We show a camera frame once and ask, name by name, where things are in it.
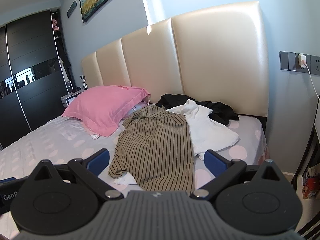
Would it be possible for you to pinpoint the brown striped shirt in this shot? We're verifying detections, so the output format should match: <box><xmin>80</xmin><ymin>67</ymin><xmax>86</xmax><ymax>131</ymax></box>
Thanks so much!
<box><xmin>108</xmin><ymin>104</ymin><xmax>195</xmax><ymax>195</ymax></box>

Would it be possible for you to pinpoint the white nightstand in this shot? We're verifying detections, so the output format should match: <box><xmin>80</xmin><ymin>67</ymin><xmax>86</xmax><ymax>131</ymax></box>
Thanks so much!
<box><xmin>61</xmin><ymin>91</ymin><xmax>84</xmax><ymax>108</ymax></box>

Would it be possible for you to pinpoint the white charger cable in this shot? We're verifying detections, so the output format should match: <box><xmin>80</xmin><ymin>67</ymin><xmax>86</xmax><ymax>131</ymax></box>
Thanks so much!
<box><xmin>305</xmin><ymin>65</ymin><xmax>320</xmax><ymax>105</ymax></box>

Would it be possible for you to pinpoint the black crumpled garment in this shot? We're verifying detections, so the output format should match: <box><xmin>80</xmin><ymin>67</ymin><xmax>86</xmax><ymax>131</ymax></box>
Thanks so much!
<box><xmin>155</xmin><ymin>94</ymin><xmax>240</xmax><ymax>127</ymax></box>

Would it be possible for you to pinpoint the black wall bar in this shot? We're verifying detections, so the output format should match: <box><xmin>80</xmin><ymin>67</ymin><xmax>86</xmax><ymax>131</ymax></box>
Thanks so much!
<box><xmin>67</xmin><ymin>1</ymin><xmax>77</xmax><ymax>18</ymax></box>

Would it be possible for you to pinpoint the framed landscape painting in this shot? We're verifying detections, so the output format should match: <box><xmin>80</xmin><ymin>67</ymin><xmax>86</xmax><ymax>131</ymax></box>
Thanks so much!
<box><xmin>79</xmin><ymin>0</ymin><xmax>139</xmax><ymax>23</ymax></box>

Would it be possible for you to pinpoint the white cloth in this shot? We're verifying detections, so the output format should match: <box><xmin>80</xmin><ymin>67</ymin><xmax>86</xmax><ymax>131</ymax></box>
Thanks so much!
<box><xmin>114</xmin><ymin>174</ymin><xmax>138</xmax><ymax>186</ymax></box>

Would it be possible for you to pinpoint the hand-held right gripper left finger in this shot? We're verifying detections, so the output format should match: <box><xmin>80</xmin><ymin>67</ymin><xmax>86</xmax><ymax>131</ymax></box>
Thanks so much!
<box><xmin>32</xmin><ymin>148</ymin><xmax>124</xmax><ymax>202</ymax></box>

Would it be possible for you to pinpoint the grey wall socket panel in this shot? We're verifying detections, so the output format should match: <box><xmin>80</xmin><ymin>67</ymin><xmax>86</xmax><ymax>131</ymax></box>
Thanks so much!
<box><xmin>279</xmin><ymin>51</ymin><xmax>320</xmax><ymax>76</ymax></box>

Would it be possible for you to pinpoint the red box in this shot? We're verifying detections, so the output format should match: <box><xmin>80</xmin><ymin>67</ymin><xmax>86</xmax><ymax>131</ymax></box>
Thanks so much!
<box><xmin>302</xmin><ymin>174</ymin><xmax>320</xmax><ymax>200</ymax></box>

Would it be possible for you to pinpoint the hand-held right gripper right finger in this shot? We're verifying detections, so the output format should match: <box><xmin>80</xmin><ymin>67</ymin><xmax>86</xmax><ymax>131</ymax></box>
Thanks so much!
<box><xmin>191</xmin><ymin>149</ymin><xmax>284</xmax><ymax>202</ymax></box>

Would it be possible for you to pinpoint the white metal rack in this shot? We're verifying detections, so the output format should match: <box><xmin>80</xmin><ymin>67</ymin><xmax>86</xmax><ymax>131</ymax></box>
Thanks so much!
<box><xmin>60</xmin><ymin>62</ymin><xmax>73</xmax><ymax>97</ymax></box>

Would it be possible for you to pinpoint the black sliding wardrobe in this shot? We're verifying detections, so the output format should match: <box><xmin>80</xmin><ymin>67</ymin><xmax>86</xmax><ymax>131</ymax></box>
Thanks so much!
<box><xmin>0</xmin><ymin>9</ymin><xmax>73</xmax><ymax>149</ymax></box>

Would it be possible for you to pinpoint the cream padded headboard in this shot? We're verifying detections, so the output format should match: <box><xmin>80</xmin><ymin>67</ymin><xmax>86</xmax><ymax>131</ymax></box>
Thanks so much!
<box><xmin>81</xmin><ymin>0</ymin><xmax>269</xmax><ymax>118</ymax></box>

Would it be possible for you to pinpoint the white crumpled garment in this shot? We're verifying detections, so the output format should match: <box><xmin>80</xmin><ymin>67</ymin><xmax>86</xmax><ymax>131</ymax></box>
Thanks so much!
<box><xmin>166</xmin><ymin>99</ymin><xmax>239</xmax><ymax>160</ymax></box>

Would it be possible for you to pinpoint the bed with dotted sheet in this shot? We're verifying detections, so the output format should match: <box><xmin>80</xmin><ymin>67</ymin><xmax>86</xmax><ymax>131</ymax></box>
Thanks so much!
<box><xmin>0</xmin><ymin>100</ymin><xmax>269</xmax><ymax>240</ymax></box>

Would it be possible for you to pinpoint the pink pillow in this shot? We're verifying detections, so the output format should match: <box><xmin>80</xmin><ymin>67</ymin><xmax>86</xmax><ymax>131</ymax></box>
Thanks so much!
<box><xmin>62</xmin><ymin>85</ymin><xmax>151</xmax><ymax>137</ymax></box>

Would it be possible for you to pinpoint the white pillow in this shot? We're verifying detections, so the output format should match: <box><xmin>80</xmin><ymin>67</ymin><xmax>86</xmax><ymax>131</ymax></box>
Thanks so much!
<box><xmin>126</xmin><ymin>100</ymin><xmax>150</xmax><ymax>119</ymax></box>

